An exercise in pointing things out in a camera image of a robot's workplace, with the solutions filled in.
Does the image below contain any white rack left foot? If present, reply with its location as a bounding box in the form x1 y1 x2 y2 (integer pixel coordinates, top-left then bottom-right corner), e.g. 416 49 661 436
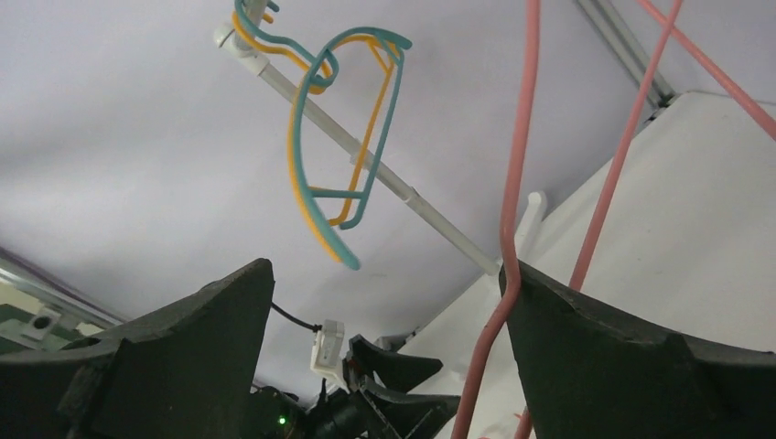
514 191 547 261

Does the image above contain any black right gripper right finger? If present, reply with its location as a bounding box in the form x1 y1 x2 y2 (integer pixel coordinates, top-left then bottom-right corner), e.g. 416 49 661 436
507 263 775 438

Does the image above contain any aluminium frame rail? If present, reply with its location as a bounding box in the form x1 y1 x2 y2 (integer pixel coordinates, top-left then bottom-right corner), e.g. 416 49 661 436
574 0 675 109

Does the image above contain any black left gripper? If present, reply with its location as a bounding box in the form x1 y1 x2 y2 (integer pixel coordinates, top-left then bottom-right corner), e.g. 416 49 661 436
245 335 460 438

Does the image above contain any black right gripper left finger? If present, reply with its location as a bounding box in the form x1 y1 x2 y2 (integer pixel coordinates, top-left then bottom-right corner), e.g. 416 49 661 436
1 258 275 438

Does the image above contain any yellow plastic hanger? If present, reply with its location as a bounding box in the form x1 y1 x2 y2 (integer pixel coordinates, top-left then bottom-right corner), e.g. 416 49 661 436
231 10 400 264

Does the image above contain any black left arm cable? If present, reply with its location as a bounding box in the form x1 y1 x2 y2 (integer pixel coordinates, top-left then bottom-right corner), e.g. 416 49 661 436
269 301 322 335

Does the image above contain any pink wire hanger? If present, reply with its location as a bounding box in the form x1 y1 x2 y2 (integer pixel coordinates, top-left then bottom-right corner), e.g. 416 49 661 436
451 0 542 438
513 0 685 439
637 0 775 140

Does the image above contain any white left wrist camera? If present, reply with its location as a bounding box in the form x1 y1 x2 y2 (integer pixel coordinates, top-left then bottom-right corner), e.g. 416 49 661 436
310 319 348 389

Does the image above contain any teal plastic hanger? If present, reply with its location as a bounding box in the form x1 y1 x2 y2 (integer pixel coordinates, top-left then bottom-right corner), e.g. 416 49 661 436
232 0 414 272

